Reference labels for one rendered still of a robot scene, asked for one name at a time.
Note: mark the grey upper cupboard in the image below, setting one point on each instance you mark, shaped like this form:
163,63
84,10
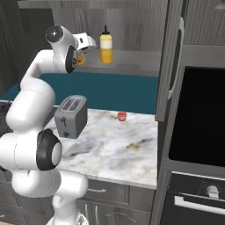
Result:
206,22

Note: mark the black built-in microwave oven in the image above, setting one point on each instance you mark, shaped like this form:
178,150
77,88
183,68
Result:
199,117

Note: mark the grey wall cabinet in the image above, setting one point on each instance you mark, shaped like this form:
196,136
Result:
132,29

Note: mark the dark grey cupboard door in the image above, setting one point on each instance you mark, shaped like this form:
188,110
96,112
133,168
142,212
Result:
85,214
123,215

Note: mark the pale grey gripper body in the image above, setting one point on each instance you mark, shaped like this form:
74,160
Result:
88,44

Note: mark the white oven knob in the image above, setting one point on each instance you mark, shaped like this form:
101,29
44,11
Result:
212,191

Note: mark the grey toaster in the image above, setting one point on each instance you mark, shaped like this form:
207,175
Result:
71,120

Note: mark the dark grey drawer front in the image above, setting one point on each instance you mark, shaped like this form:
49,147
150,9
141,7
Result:
117,193

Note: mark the dark grey cabinet door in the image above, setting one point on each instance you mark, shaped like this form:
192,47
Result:
17,44

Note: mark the small red jar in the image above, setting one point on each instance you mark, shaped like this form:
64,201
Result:
122,116

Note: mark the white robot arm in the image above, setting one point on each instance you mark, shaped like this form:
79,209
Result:
29,111

